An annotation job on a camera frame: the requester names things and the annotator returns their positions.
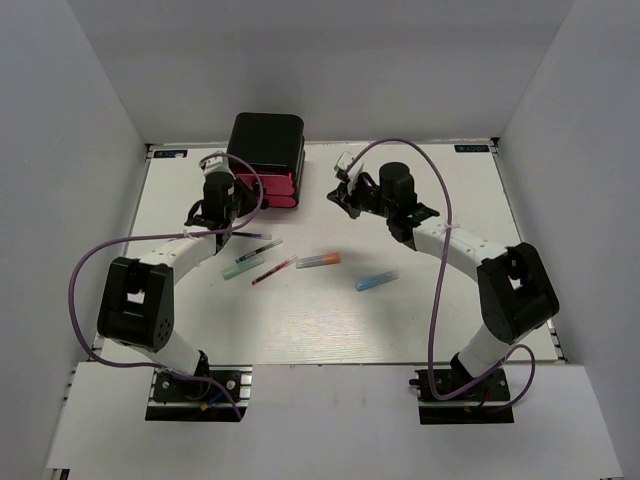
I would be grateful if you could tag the red gel pen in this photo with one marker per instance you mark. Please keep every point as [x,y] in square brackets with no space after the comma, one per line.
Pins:
[283,265]

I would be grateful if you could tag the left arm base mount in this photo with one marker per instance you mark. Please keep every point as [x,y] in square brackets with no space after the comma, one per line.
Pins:
[173,400]

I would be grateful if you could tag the green gel pen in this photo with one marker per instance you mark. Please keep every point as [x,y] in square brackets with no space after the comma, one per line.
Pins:
[260,250]

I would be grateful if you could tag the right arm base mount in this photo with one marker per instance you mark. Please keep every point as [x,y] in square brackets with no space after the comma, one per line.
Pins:
[484,403]

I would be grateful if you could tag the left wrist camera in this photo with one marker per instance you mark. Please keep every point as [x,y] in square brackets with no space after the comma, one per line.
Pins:
[215,163]

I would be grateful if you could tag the black drawer cabinet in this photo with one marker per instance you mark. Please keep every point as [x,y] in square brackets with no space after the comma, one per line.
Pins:
[269,143]

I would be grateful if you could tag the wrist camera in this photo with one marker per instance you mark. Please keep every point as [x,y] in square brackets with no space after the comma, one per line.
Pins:
[347,165]
[215,163]

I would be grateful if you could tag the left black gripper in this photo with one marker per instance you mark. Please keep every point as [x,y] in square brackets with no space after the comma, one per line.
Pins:
[250,195]

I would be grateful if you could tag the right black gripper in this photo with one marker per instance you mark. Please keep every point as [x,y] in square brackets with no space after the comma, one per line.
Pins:
[347,197]

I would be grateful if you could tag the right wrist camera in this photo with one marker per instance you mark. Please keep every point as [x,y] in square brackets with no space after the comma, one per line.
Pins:
[347,165]

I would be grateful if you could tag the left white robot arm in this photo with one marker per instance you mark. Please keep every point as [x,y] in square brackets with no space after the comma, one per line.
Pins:
[138,304]

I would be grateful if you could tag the blue highlighter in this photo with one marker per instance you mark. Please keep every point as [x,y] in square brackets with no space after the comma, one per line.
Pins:
[376,280]

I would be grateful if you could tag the pink top drawer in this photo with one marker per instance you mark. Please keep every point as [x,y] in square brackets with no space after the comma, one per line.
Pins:
[249,177]

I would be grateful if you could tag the green highlighter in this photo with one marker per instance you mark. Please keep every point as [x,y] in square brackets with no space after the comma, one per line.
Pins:
[241,267]

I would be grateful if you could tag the orange highlighter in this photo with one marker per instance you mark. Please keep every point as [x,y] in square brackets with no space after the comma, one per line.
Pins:
[318,260]

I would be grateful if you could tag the pink bottom drawer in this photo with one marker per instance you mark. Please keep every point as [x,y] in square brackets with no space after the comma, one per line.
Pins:
[278,202]

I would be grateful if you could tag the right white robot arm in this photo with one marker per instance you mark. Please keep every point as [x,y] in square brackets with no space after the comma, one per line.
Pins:
[515,292]

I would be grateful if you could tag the purple gel pen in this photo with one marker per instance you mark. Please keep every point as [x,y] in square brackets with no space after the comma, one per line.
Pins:
[252,235]

